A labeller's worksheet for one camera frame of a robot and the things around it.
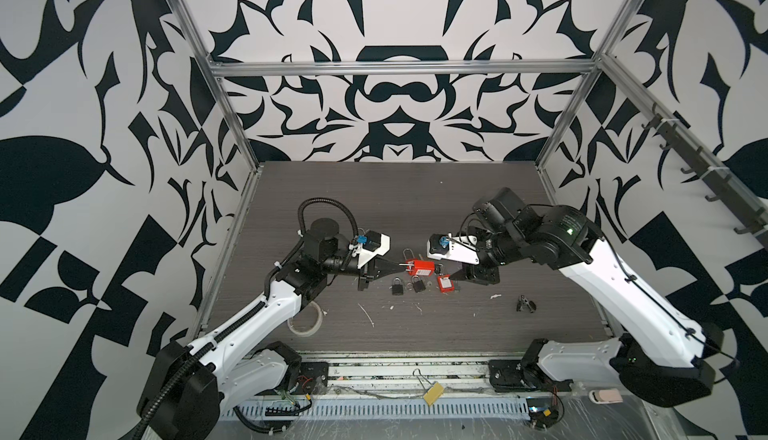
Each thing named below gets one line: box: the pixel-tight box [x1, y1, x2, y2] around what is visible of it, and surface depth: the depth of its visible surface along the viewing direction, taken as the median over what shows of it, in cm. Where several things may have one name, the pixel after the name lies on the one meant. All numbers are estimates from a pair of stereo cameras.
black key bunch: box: [516, 294, 537, 313], surface depth 86 cm
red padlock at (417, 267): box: [403, 248, 435, 276], surface depth 68 cm
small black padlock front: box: [411, 275, 426, 293], surface depth 91 cm
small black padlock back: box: [392, 276, 404, 296], surface depth 91 cm
